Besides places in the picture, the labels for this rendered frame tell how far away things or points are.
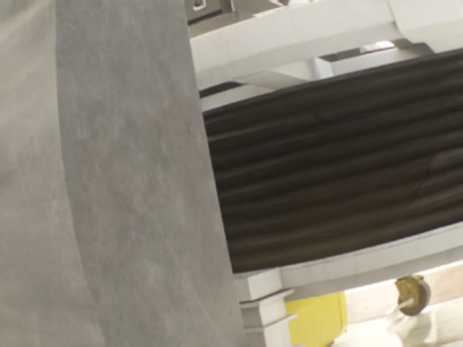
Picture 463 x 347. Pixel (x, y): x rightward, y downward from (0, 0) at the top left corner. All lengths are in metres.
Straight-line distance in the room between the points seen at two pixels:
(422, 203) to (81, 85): 0.78
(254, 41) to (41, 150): 0.51
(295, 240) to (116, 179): 0.75
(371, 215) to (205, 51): 0.46
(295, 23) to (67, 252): 0.57
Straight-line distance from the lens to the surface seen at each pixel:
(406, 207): 1.23
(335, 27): 0.97
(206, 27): 1.13
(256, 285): 1.25
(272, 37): 1.01
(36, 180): 0.62
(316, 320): 2.05
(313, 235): 1.31
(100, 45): 0.66
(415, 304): 2.38
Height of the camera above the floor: 0.51
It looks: 6 degrees up
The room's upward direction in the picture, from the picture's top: 11 degrees counter-clockwise
